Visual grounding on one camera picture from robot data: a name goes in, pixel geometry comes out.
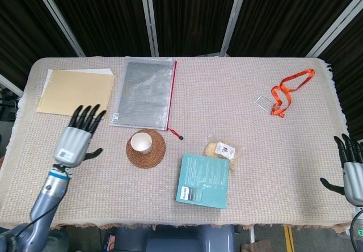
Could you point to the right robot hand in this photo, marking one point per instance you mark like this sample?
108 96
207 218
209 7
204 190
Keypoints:
350 172

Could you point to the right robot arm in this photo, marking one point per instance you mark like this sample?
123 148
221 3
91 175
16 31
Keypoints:
358 226

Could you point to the teal Philips product box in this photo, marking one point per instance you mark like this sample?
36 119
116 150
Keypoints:
204 179

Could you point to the transparent mesh zipper pouch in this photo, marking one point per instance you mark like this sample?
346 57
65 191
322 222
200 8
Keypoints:
146 93

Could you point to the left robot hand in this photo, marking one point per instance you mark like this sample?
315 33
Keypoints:
75 144

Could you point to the round woven rattan coaster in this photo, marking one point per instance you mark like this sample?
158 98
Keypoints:
157 155

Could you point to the beige woven tablecloth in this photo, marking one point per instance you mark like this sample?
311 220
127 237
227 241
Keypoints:
255 164

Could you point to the manila paper folder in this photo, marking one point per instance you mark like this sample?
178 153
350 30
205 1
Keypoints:
76 91

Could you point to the white paper cup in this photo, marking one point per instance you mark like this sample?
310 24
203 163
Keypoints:
141 143

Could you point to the clear plastic badge holder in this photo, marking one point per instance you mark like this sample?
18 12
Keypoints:
264 101

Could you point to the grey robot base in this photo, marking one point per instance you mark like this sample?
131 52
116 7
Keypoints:
175 239

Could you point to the clear packaged snack bag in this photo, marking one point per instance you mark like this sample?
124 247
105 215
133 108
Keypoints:
224 151

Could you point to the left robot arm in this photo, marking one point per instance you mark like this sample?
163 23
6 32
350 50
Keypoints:
42 203

